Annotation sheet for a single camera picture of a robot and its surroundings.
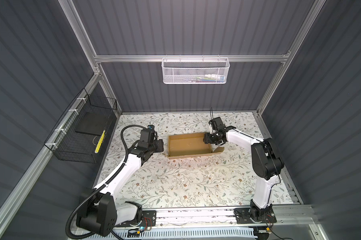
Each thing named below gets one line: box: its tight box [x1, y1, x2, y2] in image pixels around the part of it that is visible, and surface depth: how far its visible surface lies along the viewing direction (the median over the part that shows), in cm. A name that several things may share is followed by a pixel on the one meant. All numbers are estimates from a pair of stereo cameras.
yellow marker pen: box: [94, 130, 106, 154], surface depth 72 cm
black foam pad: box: [75, 112, 112, 136], surface depth 77 cm
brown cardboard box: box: [164, 132, 225, 159], surface depth 104 cm
